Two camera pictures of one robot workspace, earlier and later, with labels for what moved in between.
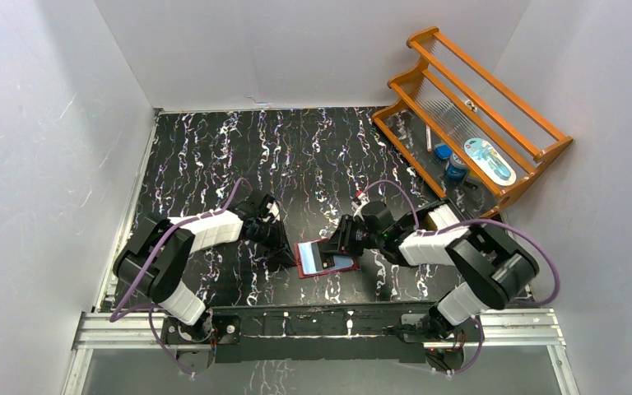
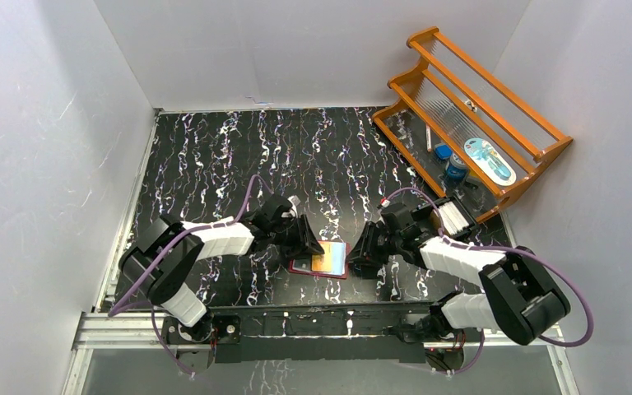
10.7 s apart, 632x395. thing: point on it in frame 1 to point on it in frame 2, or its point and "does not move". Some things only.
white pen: (428, 138) does not move
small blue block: (443, 151) does not move
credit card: (342, 261) to (303, 264)
